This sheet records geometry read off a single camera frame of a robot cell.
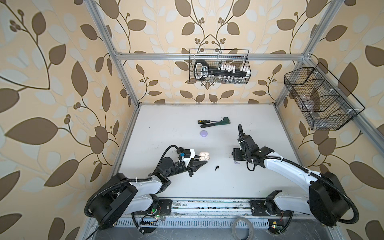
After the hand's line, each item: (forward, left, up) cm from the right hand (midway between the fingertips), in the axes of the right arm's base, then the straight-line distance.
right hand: (238, 154), depth 87 cm
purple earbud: (-3, +1, -5) cm, 6 cm away
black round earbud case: (+6, +35, -5) cm, 36 cm away
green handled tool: (+29, +3, -5) cm, 29 cm away
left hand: (-8, +20, +12) cm, 25 cm away
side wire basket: (+13, -40, +28) cm, 51 cm away
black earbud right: (-5, +12, -6) cm, 15 cm away
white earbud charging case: (-6, +21, +13) cm, 25 cm away
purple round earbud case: (+19, +19, -5) cm, 28 cm away
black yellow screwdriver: (+29, +18, -4) cm, 35 cm away
